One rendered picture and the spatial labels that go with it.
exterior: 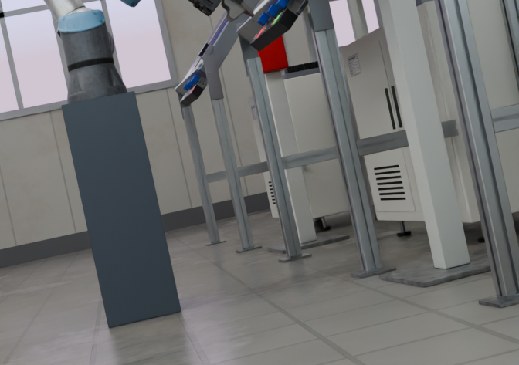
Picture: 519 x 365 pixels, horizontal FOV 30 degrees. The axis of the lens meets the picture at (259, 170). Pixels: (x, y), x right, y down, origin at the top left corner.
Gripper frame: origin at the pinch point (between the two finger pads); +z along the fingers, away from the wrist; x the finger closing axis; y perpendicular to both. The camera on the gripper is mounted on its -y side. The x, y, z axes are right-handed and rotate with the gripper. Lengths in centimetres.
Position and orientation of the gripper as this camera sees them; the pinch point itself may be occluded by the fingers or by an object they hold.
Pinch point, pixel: (251, 11)
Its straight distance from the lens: 266.3
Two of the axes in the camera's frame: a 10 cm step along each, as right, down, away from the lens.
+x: 2.2, -0.4, -9.8
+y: -5.3, 8.3, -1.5
